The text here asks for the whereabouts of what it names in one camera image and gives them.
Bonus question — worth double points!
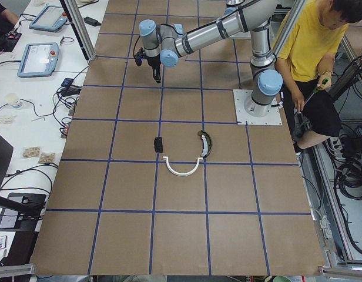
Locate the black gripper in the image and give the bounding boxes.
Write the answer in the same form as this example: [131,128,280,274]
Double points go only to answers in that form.
[147,56,161,83]

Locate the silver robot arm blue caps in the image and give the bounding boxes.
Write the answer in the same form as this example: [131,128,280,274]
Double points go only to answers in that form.
[133,1,283,117]

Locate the small black plastic part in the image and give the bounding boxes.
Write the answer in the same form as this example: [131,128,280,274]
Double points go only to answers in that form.
[154,136,163,153]

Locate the black power adapter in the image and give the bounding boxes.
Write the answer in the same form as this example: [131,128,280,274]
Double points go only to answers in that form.
[83,16,101,26]

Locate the olive curved brake shoe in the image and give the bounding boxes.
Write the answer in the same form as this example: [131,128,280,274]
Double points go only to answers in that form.
[197,130,212,159]

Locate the near blue teach pendant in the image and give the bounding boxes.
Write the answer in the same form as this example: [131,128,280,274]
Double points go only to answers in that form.
[17,42,59,78]

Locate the blue teach pendant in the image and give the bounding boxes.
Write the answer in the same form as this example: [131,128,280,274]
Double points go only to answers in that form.
[29,4,68,32]
[17,42,59,78]

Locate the far blue teach pendant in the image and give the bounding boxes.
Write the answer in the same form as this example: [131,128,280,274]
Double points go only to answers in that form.
[29,4,68,32]

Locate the bag of small parts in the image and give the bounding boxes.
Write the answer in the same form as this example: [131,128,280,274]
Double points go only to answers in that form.
[38,152,56,164]
[22,146,41,159]

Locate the person in yellow shirt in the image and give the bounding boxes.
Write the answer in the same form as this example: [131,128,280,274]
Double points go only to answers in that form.
[275,1,362,155]

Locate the black monitor stand base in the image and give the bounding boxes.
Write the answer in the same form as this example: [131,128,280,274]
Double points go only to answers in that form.
[0,193,46,231]

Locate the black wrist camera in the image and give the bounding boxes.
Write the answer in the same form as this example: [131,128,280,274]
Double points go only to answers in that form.
[133,48,147,66]

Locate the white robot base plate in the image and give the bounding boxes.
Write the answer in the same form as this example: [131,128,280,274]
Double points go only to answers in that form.
[233,89,283,126]

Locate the white curved half ring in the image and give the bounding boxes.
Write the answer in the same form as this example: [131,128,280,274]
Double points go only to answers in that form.
[162,156,205,177]

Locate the aluminium frame post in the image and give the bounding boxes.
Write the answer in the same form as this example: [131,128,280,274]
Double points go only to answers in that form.
[59,0,96,62]

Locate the green handled reach tool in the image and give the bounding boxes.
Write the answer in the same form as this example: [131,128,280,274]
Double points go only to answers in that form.
[303,78,331,106]

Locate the black cable bundle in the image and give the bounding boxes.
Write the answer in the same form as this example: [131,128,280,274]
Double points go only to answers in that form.
[333,160,362,202]

